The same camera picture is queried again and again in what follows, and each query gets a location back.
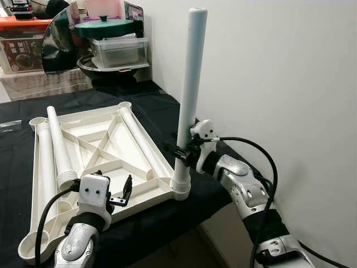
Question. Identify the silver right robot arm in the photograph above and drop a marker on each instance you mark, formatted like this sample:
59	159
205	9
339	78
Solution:
245	190

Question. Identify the white plastic table top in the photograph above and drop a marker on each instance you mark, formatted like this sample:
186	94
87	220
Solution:
136	187

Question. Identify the black table cloth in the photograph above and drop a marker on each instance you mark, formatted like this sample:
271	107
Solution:
139	234

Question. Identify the black wok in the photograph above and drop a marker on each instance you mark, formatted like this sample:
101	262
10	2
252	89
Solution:
111	75

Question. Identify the clear plastic container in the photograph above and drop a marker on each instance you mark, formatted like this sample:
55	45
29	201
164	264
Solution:
120	53

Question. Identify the clear tape strip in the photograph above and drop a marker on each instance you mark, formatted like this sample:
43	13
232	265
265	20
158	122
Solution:
8	127

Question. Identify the patterned cloth covered bench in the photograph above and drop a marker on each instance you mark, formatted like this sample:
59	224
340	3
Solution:
44	86

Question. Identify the green pot lid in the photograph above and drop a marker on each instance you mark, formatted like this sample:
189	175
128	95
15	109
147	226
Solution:
103	28

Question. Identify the pink plastic container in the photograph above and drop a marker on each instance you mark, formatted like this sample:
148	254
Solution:
106	8

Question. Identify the storage box with orange lid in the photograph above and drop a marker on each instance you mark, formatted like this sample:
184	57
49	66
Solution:
22	56

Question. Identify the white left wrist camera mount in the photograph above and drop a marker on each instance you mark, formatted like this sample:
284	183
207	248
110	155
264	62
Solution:
92	192

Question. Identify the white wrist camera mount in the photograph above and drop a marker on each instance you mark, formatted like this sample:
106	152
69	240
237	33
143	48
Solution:
205	131
92	192

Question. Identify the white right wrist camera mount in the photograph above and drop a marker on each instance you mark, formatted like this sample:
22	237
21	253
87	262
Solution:
205	131

